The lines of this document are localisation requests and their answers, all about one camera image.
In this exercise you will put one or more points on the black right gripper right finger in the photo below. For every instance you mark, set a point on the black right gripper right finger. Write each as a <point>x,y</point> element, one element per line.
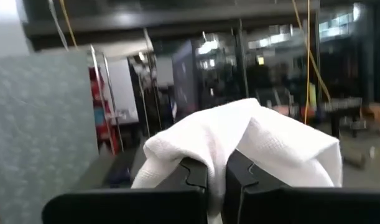
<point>301,207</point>

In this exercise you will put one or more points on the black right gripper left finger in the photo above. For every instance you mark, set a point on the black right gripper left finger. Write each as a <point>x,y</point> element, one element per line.
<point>146,207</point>

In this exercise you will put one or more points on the white cloth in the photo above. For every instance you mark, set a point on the white cloth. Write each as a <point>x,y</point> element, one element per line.
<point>220,133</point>

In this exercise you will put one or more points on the metal rack with red items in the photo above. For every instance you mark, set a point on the metal rack with red items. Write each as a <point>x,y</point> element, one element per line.
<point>101,102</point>

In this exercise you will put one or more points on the grey frosted panel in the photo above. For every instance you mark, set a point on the grey frosted panel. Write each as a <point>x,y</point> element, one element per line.
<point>40,133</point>

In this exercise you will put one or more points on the dark overhead beam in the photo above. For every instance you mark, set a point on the dark overhead beam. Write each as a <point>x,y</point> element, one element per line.
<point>146,21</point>

